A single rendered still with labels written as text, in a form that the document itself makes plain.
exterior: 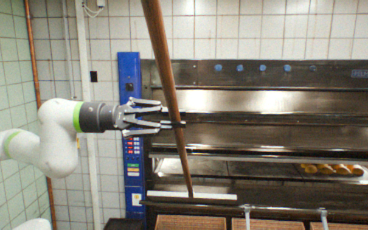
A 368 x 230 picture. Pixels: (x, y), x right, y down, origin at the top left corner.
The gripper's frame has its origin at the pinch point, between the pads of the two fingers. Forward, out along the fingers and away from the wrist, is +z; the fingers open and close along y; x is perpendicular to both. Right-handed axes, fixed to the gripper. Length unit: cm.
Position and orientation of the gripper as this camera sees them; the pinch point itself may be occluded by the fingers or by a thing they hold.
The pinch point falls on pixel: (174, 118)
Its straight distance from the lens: 77.1
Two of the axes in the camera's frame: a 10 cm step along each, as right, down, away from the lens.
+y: -0.5, 8.8, -4.7
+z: 10.0, 0.1, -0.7
